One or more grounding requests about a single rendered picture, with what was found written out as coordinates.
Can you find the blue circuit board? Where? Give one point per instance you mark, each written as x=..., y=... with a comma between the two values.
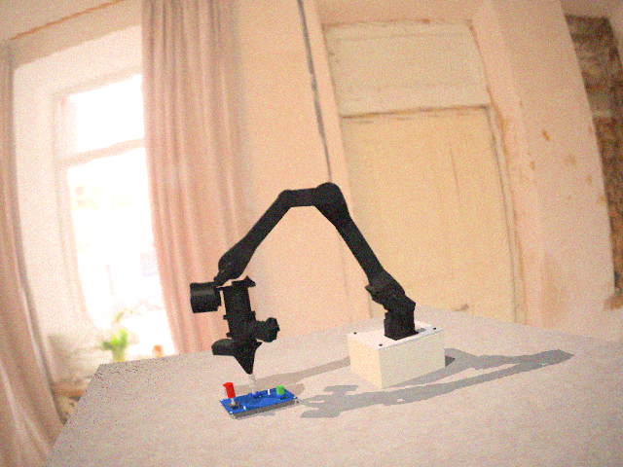
x=245, y=403

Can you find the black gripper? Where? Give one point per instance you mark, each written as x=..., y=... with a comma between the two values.
x=243, y=350

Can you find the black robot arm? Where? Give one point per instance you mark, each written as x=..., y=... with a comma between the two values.
x=329, y=200

